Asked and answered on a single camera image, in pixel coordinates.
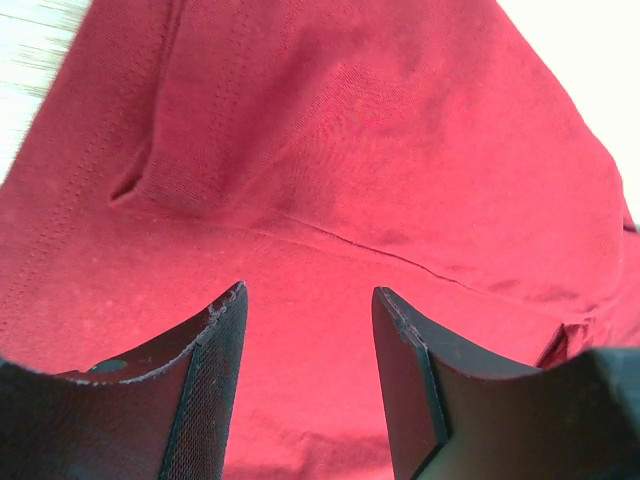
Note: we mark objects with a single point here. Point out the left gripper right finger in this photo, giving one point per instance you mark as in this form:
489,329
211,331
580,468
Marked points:
455,410

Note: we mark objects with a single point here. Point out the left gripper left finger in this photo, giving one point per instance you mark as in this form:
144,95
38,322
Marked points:
159,411

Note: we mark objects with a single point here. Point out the dark red t shirt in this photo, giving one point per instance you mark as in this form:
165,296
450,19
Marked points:
313,150

